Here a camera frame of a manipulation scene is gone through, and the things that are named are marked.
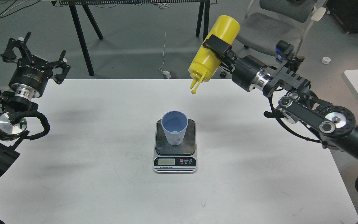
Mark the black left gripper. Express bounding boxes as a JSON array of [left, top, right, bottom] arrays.
[[0, 31, 71, 99]]

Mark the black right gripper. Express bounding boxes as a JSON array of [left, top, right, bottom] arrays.
[[203, 34, 267, 92]]

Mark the yellow squeeze bottle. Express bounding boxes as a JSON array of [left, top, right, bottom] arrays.
[[188, 15, 240, 94]]

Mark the blue ribbed plastic cup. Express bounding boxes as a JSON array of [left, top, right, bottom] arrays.
[[161, 111, 188, 146]]

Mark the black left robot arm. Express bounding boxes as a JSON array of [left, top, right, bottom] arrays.
[[0, 32, 71, 177]]

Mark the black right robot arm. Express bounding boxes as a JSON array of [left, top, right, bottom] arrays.
[[202, 35, 358, 159]]

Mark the digital kitchen scale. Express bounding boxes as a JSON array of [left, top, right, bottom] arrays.
[[153, 119, 198, 173]]

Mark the grey office chair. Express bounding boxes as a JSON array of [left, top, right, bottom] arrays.
[[236, 0, 326, 71]]

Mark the black-legged trestle table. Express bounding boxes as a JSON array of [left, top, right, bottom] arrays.
[[52, 0, 216, 78]]

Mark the small white spool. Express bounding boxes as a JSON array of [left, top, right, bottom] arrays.
[[321, 56, 331, 65]]

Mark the black cabinet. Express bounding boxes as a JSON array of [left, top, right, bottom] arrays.
[[326, 0, 358, 34]]

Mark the white charger cable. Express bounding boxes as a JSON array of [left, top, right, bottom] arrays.
[[159, 25, 178, 79]]

